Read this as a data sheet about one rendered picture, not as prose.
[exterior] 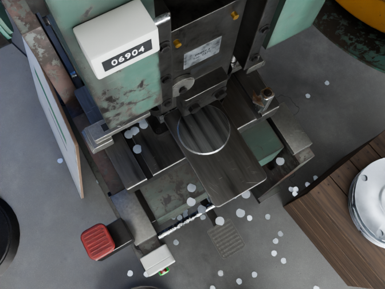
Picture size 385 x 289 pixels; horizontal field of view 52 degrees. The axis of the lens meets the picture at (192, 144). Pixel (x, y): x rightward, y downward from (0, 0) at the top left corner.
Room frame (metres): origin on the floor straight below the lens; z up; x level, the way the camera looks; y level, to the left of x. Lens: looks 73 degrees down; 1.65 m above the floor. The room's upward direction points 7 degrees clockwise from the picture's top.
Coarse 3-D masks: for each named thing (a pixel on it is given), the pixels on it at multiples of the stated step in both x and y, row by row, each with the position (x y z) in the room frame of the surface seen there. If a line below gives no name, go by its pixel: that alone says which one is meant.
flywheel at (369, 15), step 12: (336, 0) 0.55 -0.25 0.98; (348, 0) 0.53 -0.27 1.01; (360, 0) 0.51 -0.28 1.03; (372, 0) 0.50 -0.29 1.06; (384, 0) 0.49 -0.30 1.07; (360, 12) 0.50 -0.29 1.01; (372, 12) 0.49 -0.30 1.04; (384, 12) 0.47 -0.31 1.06; (372, 24) 0.48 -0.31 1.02; (384, 24) 0.46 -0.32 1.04
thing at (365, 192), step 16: (384, 160) 0.42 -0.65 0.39; (368, 176) 0.35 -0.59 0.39; (384, 176) 0.36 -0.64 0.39; (368, 192) 0.30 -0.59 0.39; (384, 192) 0.31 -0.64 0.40; (368, 208) 0.25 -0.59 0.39; (384, 208) 0.25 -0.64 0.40; (368, 224) 0.20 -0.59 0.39; (384, 224) 0.20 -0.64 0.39; (384, 240) 0.15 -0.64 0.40
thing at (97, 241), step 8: (96, 224) 0.06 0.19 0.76; (88, 232) 0.04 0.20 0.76; (96, 232) 0.05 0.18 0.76; (104, 232) 0.05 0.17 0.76; (88, 240) 0.03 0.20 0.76; (96, 240) 0.03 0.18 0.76; (104, 240) 0.03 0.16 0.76; (112, 240) 0.03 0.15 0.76; (88, 248) 0.01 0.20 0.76; (96, 248) 0.01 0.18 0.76; (104, 248) 0.01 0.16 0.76; (112, 248) 0.02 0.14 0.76; (96, 256) 0.00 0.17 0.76
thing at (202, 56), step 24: (168, 0) 0.36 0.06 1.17; (192, 0) 0.36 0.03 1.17; (216, 0) 0.37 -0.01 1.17; (240, 0) 0.38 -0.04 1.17; (192, 24) 0.33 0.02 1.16; (216, 24) 0.35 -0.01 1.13; (240, 24) 0.39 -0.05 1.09; (192, 48) 0.33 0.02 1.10; (216, 48) 0.36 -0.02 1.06; (192, 72) 0.33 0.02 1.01; (216, 72) 0.36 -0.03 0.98; (192, 96) 0.30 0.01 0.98; (216, 96) 0.32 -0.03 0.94
